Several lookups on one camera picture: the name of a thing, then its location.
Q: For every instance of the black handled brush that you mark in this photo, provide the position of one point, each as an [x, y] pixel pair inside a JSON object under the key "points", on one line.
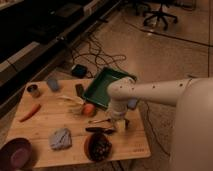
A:
{"points": [[100, 130]]}

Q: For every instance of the grey crumpled cloth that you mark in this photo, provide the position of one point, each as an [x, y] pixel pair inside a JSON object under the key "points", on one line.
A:
{"points": [[60, 139]]}

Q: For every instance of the small metal can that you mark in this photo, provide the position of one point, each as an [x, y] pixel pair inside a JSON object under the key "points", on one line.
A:
{"points": [[33, 90]]}

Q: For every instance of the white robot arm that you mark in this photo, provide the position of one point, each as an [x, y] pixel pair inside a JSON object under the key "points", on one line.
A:
{"points": [[189, 102]]}

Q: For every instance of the green plastic tray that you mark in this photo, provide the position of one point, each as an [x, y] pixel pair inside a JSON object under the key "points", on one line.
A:
{"points": [[96, 92]]}

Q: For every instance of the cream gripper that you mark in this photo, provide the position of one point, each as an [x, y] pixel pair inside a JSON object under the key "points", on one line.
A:
{"points": [[120, 125]]}

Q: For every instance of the black power adapter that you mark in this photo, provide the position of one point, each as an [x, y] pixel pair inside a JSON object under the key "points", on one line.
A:
{"points": [[78, 71]]}

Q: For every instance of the orange fruit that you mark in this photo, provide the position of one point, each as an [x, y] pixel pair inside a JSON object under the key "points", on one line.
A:
{"points": [[89, 110]]}

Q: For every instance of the blue sponge beside tray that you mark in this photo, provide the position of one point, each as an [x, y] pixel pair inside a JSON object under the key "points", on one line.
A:
{"points": [[132, 104]]}

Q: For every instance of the dark shelf unit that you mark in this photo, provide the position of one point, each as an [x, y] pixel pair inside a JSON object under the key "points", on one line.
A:
{"points": [[32, 31]]}

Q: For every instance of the black office chair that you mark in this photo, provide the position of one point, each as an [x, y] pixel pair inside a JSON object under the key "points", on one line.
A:
{"points": [[158, 14]]}

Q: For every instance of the black rectangular block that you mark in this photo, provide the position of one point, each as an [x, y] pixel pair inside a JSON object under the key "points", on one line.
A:
{"points": [[79, 90]]}

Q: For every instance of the silver spoon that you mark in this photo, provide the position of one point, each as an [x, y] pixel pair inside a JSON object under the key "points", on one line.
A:
{"points": [[99, 121]]}

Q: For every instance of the orange carrot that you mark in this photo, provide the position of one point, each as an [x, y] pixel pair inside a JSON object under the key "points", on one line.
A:
{"points": [[33, 111]]}

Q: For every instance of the brown bowl with food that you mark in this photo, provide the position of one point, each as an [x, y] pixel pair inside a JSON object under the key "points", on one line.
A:
{"points": [[97, 147]]}

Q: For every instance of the purple bowl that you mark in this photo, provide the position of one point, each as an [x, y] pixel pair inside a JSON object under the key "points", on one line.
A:
{"points": [[15, 154]]}

